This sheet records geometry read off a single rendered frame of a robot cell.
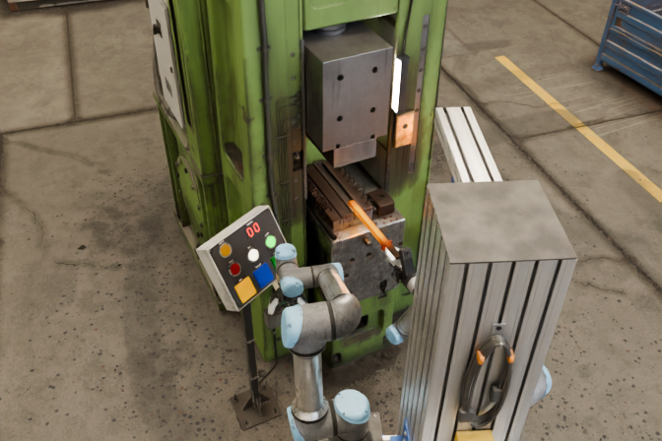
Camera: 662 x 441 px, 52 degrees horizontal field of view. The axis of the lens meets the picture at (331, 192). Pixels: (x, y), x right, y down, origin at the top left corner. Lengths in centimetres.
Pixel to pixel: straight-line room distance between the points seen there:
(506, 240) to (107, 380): 276
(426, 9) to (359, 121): 53
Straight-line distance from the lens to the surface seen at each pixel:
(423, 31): 288
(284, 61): 261
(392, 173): 318
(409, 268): 270
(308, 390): 213
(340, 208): 303
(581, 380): 385
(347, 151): 277
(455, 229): 137
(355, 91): 264
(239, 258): 263
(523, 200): 148
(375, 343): 366
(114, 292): 419
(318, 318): 195
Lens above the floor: 292
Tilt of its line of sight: 38 degrees down
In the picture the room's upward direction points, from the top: straight up
